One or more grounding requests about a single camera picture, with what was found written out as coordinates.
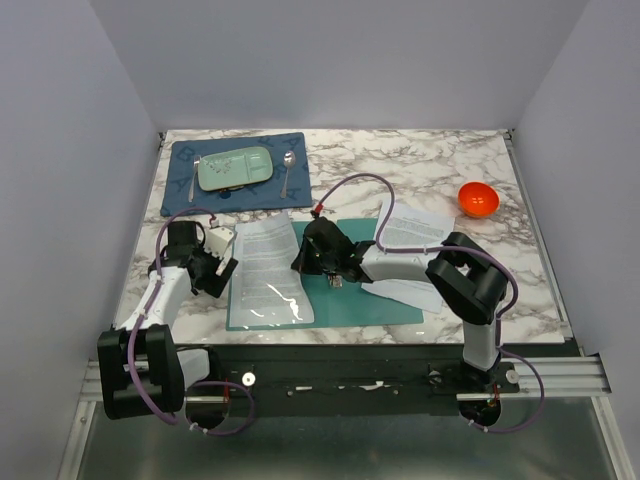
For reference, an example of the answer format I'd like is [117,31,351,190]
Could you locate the metal folder clip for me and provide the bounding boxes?
[327,273,343,289]

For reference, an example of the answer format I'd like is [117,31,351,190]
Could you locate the printed paper sheet bottom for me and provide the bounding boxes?
[362,203,455,314]

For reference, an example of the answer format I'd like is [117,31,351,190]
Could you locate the printed paper sheet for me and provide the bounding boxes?
[362,203,455,314]
[227,212,315,331]

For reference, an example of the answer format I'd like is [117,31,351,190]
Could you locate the printed paper sheet top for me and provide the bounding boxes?
[227,212,315,331]

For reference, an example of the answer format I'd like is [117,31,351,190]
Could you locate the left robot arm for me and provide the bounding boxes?
[97,219,238,425]

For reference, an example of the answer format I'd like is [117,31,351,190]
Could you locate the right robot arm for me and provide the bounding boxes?
[291,216,519,392]

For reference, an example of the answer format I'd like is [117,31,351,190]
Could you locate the blue placemat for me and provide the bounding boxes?
[160,132,313,217]

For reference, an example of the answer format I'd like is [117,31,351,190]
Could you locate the silver fork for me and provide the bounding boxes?
[188,155,201,203]

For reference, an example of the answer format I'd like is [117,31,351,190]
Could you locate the green divided plate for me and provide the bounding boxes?
[197,147,274,192]

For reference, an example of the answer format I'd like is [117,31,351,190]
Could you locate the silver spoon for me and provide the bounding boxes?
[280,150,296,199]

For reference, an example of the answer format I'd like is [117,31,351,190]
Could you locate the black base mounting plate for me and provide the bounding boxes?
[186,345,519,422]

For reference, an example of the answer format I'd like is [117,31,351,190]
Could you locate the orange bowl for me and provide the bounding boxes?
[457,182,500,218]

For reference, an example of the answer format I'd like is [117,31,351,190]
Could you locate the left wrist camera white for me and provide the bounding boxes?
[204,226,235,258]

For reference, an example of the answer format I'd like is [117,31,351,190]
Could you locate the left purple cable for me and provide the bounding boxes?
[127,207,256,437]

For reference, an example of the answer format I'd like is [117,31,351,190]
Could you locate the aluminium rail frame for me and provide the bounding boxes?
[59,357,634,479]

